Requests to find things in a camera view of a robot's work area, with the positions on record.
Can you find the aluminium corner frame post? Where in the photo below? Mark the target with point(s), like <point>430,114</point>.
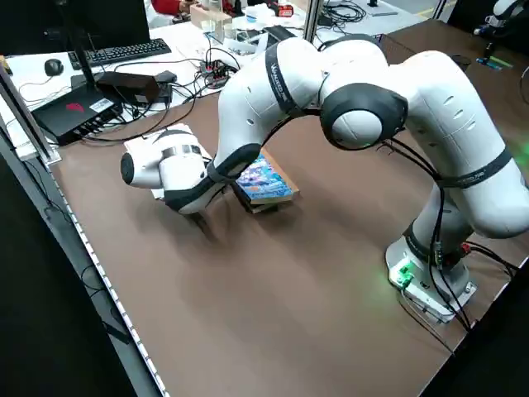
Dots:
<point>29,111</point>

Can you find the blue illustrated book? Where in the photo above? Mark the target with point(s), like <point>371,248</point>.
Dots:
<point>264,182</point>

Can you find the black stand pole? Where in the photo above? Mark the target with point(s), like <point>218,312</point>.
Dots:
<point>82,54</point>

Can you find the black monitor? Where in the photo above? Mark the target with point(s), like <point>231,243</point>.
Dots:
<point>33,25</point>

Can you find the green marker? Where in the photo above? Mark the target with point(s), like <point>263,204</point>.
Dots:
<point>503,63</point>

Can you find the brown book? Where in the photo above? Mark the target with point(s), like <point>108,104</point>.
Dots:
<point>264,208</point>

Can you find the blue marker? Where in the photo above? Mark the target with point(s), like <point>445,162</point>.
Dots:
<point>482,60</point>

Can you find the black keyboard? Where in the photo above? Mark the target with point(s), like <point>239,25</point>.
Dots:
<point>124,50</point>

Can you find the circuit board with red terminals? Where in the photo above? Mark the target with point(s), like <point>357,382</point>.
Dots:
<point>215,74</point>

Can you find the black power adapter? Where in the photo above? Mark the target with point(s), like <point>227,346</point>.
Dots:
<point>128,84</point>

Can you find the black box with red logo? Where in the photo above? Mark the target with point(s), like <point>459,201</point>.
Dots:
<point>70,111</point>

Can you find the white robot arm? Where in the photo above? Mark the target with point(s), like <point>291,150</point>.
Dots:
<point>454,124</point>
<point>510,12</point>

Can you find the black computer mouse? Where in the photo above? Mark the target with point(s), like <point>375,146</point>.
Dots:
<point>53,67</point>

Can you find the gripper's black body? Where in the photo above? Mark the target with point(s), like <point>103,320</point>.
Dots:
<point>489,46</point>

